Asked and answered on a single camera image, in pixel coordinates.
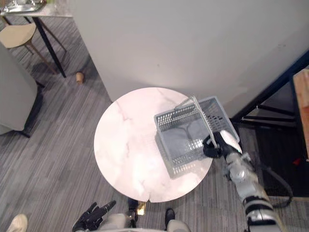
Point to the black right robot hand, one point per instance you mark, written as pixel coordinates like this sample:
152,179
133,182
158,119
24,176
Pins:
217,145

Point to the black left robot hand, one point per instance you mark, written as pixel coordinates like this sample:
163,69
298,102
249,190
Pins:
93,217

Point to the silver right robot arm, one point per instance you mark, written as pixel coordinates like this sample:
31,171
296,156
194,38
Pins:
248,183

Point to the silver left robot leg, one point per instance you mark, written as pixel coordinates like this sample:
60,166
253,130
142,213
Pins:
116,223

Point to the silver robot leg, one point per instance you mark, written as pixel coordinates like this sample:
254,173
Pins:
116,223
177,226

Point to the dark left robot foot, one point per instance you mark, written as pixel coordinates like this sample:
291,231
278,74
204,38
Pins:
131,206

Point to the dark robot foot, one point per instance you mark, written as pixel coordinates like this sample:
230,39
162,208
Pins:
170,214
131,206

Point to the gold table base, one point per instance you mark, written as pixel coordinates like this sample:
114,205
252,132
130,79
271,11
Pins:
141,208

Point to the person's foot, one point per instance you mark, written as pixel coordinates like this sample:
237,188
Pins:
17,223

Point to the dark right robot foot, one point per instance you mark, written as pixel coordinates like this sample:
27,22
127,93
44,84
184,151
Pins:
170,214

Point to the small red object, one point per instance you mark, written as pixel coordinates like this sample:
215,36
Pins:
297,161

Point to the round pink marble table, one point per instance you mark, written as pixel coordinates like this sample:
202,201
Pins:
130,145

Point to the silver right robot leg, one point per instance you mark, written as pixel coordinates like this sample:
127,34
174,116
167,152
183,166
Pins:
177,226

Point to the light wooden board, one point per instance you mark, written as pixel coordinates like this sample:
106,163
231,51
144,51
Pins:
303,101

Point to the small wooden cup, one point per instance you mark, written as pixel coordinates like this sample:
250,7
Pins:
79,77

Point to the grey upholstered armchair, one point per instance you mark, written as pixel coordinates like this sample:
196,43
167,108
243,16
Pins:
14,96

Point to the marble table with black legs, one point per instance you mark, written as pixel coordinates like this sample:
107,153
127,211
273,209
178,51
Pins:
50,48

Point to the beige stool with wooden legs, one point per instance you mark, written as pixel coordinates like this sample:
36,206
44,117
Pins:
17,35

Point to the metal tray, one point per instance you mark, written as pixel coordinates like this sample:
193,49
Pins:
21,6

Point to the black metal frame rack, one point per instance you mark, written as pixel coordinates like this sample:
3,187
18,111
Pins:
268,96

